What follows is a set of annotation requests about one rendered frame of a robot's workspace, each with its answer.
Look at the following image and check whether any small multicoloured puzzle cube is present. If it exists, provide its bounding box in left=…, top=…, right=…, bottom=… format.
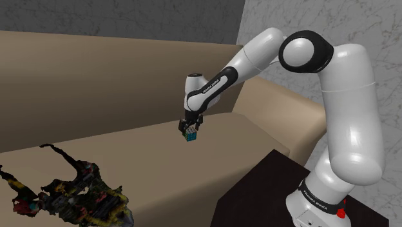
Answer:
left=183, top=126, right=198, bottom=143

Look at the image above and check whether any beige sofa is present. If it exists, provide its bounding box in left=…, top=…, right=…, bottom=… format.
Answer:
left=0, top=30, right=329, bottom=227

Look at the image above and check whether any dark robot stand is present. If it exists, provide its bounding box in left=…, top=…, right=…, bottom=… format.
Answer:
left=209, top=148, right=390, bottom=227

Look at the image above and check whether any dark multicoloured jagged toy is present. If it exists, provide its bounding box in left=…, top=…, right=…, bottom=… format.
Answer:
left=0, top=143, right=135, bottom=227

